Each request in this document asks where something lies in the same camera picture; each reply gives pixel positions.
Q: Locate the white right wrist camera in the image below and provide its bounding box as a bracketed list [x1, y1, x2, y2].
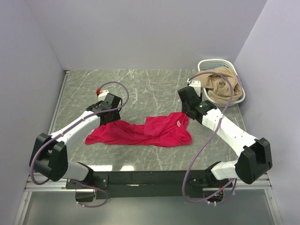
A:
[189, 80, 201, 89]

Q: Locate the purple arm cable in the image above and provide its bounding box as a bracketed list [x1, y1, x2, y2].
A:
[30, 81, 129, 208]
[182, 71, 236, 205]

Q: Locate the red t-shirt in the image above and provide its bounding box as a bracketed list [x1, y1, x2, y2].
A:
[85, 112, 192, 148]

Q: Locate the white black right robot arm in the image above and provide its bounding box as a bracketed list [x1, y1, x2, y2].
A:
[178, 86, 273, 187]

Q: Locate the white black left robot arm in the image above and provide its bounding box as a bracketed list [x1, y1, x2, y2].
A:
[30, 93, 122, 188]

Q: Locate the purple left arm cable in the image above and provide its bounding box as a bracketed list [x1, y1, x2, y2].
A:
[30, 81, 129, 208]

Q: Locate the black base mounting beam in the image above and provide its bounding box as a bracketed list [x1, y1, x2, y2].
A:
[65, 170, 234, 203]

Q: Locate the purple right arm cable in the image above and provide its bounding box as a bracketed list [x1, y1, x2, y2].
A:
[182, 71, 236, 205]

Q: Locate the aluminium frame rail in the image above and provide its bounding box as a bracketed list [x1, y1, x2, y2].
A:
[24, 172, 272, 192]

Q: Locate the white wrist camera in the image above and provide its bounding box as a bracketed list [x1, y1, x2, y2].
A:
[96, 89, 109, 101]
[189, 80, 201, 89]

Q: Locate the white perforated laundry basket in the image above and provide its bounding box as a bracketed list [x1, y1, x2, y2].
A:
[187, 59, 246, 108]

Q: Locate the tan t-shirt in basket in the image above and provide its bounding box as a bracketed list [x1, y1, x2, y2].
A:
[206, 67, 243, 104]

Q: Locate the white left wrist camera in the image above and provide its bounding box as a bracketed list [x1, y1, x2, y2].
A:
[96, 89, 109, 101]

